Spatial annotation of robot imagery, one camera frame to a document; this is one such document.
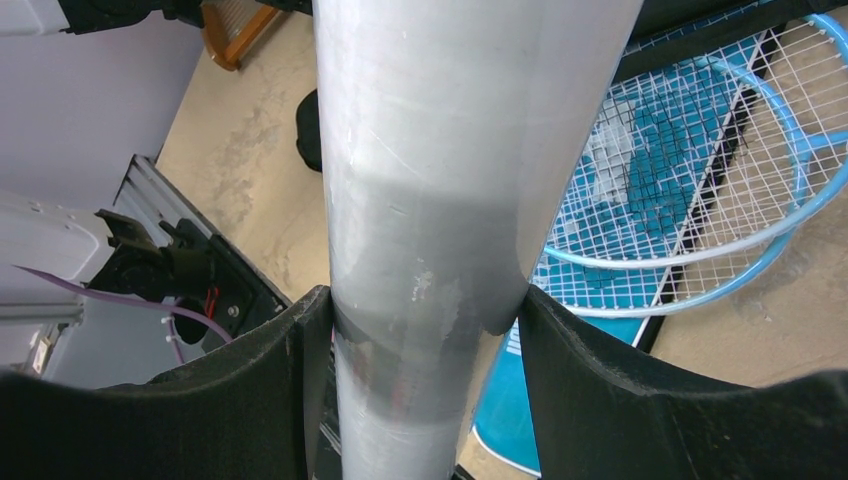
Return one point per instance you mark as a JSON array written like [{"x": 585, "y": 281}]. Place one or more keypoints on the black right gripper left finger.
[{"x": 249, "y": 409}]

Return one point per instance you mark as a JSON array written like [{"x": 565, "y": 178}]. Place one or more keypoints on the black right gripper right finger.
[{"x": 602, "y": 409}]

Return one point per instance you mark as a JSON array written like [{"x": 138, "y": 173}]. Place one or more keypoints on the white shuttlecock tube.
[{"x": 449, "y": 133}]

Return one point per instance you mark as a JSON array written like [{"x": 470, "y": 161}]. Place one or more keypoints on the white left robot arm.
[{"x": 81, "y": 83}]

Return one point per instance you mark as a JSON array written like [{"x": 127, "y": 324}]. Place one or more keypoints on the light blue badminton racket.
[
  {"x": 789, "y": 157},
  {"x": 697, "y": 283}
]

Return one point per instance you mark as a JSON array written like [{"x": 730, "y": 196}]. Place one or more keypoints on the blue racket cover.
[{"x": 638, "y": 184}]

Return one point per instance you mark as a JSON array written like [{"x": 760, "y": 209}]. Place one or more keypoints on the wooden shelf rack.
[{"x": 232, "y": 27}]

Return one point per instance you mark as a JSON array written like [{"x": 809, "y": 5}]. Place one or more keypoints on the black Crossway racket cover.
[{"x": 655, "y": 18}]

